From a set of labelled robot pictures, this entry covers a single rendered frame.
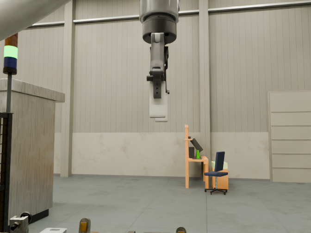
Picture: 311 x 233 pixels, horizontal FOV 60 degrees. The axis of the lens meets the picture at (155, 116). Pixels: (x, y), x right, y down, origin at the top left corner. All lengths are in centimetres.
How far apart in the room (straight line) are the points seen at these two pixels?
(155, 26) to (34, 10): 23
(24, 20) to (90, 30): 1060
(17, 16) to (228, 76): 928
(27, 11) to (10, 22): 3
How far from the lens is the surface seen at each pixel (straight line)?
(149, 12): 60
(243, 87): 963
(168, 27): 59
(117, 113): 994
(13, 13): 51
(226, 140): 941
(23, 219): 77
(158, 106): 51
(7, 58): 177
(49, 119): 528
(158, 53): 52
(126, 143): 979
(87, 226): 108
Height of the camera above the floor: 141
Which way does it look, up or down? 5 degrees up
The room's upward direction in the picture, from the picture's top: straight up
